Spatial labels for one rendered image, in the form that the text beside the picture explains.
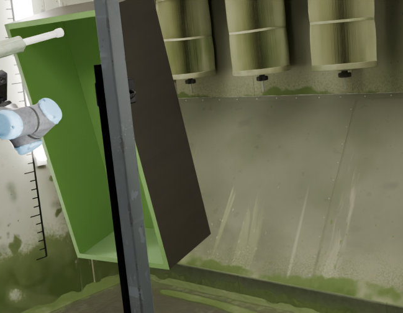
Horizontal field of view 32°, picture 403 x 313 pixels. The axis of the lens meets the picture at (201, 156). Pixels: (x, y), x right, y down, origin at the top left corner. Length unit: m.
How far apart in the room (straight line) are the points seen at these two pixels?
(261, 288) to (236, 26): 1.44
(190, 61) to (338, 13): 1.11
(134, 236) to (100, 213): 1.80
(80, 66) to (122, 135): 1.73
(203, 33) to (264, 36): 0.54
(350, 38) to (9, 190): 1.98
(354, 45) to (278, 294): 1.36
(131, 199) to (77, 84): 1.76
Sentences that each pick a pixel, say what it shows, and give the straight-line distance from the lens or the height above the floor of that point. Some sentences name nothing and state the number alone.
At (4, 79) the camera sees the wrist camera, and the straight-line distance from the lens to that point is 2.41.
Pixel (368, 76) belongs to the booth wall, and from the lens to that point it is 3.94.
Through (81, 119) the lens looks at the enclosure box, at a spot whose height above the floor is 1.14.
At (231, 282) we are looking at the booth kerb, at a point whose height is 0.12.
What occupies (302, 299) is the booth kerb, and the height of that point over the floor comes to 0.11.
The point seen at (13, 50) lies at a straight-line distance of 2.54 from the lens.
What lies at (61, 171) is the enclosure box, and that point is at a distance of 3.52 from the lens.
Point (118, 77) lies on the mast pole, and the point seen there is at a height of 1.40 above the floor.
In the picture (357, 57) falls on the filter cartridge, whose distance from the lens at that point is 3.57.
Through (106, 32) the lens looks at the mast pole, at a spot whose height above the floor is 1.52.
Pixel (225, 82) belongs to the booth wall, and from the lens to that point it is 4.52.
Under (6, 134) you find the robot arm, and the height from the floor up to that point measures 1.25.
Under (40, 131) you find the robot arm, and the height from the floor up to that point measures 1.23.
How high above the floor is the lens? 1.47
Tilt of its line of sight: 9 degrees down
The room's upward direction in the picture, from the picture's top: 6 degrees counter-clockwise
